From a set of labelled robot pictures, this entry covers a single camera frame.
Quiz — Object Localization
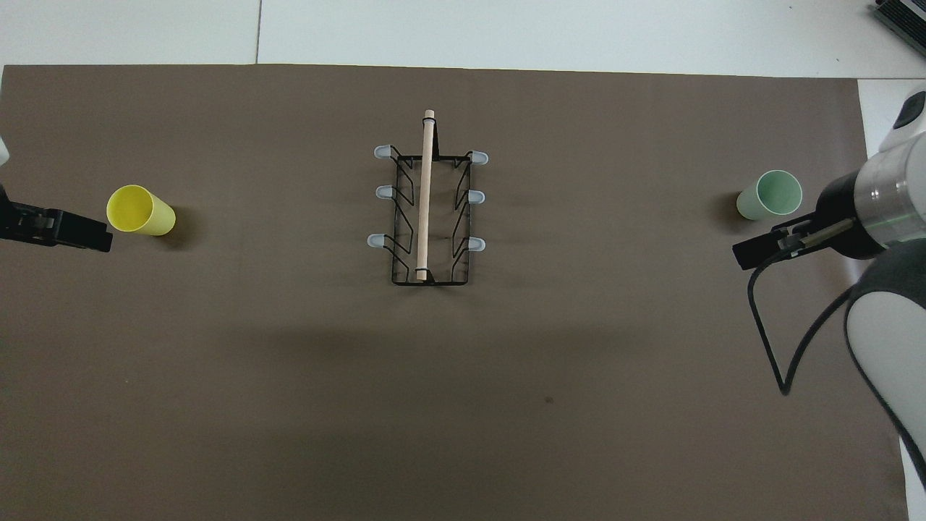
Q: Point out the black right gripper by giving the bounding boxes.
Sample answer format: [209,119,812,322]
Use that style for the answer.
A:
[732,170,892,271]

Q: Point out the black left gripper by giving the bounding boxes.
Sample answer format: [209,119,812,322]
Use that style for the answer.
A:
[0,205,114,253]

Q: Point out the pale green plastic cup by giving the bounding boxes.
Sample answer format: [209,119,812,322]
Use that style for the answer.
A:
[736,169,803,221]

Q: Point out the yellow plastic cup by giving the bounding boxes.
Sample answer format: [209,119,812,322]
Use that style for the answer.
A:
[106,185,177,237]

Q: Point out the dark grey ridged device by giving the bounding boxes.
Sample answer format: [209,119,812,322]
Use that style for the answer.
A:
[872,0,926,37]

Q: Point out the brown table mat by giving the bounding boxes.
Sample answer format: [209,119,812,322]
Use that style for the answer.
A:
[0,64,909,521]

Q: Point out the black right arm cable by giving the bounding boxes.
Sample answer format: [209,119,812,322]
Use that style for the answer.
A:
[746,217,859,396]

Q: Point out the black wire rack wooden handle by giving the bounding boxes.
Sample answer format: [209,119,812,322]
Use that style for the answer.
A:
[367,109,490,287]

